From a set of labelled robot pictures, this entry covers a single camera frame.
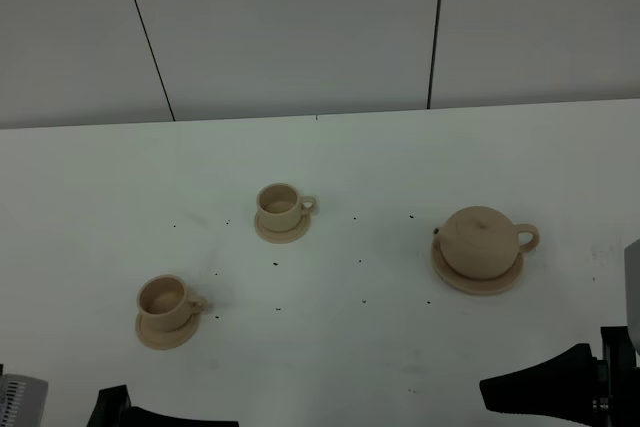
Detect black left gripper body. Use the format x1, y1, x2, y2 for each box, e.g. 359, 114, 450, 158
87, 385, 132, 427

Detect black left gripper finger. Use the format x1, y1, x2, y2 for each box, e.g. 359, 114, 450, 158
122, 407, 239, 427

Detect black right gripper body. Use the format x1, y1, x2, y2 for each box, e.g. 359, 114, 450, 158
593, 326, 639, 427

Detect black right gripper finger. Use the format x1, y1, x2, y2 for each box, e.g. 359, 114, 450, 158
479, 343, 599, 420

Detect tan ceramic teapot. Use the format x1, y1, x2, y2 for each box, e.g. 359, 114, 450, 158
435, 206, 540, 281

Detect tan teapot saucer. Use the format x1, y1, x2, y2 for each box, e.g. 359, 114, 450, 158
431, 243, 524, 296

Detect near tan cup saucer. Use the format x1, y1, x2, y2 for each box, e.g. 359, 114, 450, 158
135, 311, 201, 350

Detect tan cup saucer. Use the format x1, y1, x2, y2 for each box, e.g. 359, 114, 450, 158
135, 311, 201, 350
254, 214, 311, 244

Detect near tan teacup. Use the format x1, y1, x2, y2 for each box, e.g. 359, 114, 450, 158
137, 275, 208, 333

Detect tan teacup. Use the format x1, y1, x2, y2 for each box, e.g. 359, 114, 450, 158
257, 183, 318, 233
137, 275, 208, 333

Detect far tan cup saucer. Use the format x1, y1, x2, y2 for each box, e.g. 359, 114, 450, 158
254, 214, 311, 244

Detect far tan teacup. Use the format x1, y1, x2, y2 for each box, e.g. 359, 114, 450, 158
257, 183, 318, 233

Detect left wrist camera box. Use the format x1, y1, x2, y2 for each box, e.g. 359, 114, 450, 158
0, 374, 48, 427

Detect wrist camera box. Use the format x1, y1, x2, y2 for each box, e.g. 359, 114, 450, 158
0, 374, 48, 427
624, 240, 640, 354

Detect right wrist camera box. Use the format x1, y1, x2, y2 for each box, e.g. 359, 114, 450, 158
624, 240, 640, 354

